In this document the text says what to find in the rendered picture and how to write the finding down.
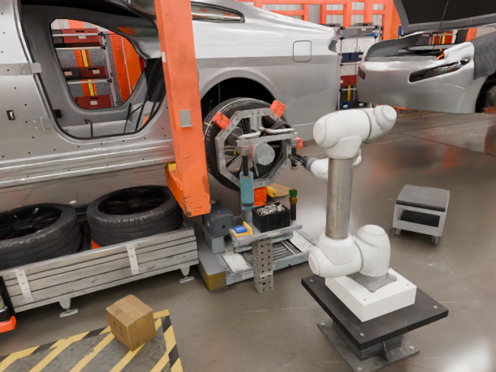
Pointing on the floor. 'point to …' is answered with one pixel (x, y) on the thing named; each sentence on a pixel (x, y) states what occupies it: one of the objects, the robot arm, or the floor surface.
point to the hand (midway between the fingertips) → (294, 156)
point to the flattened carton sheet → (280, 190)
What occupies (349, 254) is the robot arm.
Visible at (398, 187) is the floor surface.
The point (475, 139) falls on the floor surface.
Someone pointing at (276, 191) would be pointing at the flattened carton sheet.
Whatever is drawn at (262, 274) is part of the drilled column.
